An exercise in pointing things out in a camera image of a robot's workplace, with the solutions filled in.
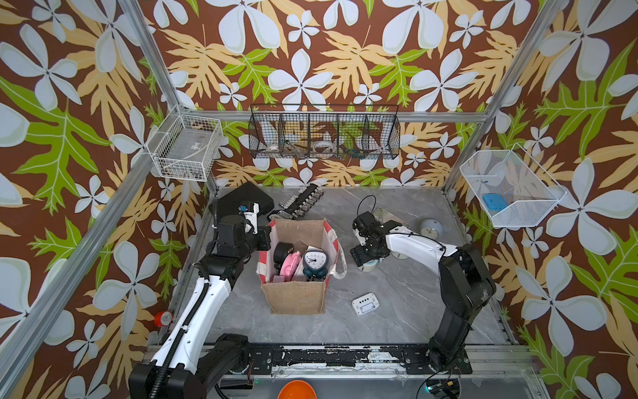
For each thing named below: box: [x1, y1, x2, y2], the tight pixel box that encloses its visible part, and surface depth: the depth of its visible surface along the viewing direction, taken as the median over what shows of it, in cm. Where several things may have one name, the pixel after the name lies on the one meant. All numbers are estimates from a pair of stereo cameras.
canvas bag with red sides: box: [255, 217, 348, 316], surface depth 78 cm
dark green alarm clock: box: [303, 250, 329, 281], surface depth 85 cm
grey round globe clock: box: [420, 218, 444, 240], surface depth 98 cm
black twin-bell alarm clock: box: [273, 241, 295, 270], surface depth 90 cm
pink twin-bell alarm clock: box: [279, 251, 302, 282], surface depth 85 cm
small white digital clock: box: [352, 292, 380, 316], surface depth 85 cm
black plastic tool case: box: [215, 181, 275, 218], surface depth 117 cm
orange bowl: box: [277, 379, 319, 399], surface depth 67 cm
